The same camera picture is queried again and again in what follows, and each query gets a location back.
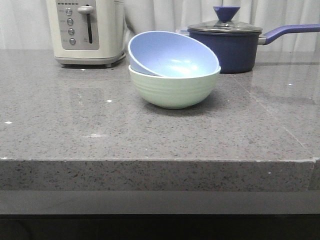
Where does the blue bowl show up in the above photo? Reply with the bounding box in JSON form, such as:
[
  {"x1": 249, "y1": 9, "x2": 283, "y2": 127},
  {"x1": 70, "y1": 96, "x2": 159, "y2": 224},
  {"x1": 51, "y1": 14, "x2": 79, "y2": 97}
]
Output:
[{"x1": 128, "y1": 31, "x2": 220, "y2": 78}]

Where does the white curtain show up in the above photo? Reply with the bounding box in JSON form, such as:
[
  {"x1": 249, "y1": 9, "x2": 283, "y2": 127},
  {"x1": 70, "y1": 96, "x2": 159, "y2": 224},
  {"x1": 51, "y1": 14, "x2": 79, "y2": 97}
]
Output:
[{"x1": 0, "y1": 0, "x2": 320, "y2": 50}]

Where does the glass lid blue knob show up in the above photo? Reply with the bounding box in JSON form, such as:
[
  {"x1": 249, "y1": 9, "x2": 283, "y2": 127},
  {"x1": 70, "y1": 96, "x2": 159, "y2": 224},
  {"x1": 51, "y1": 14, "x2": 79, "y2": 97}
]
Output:
[{"x1": 187, "y1": 6, "x2": 262, "y2": 34}]

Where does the cream white toaster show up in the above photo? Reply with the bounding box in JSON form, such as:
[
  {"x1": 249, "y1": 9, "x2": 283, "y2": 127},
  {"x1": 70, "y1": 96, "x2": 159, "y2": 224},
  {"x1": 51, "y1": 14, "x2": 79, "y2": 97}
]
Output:
[{"x1": 46, "y1": 0, "x2": 126, "y2": 67}]

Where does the green bowl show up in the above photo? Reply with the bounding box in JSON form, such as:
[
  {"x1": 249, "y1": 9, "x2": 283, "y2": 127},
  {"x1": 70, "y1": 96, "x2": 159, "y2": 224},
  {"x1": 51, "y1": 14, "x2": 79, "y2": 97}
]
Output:
[{"x1": 128, "y1": 66, "x2": 221, "y2": 109}]

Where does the clear plastic container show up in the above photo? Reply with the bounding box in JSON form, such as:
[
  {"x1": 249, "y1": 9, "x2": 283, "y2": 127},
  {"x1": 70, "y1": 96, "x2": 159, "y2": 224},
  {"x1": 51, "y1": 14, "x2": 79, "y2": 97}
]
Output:
[{"x1": 175, "y1": 27, "x2": 190, "y2": 36}]

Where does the blue saucepan with handle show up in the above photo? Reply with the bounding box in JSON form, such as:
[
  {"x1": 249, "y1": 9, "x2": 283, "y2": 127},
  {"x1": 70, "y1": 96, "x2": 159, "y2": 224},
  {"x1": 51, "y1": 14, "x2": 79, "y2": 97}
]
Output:
[{"x1": 188, "y1": 24, "x2": 320, "y2": 74}]

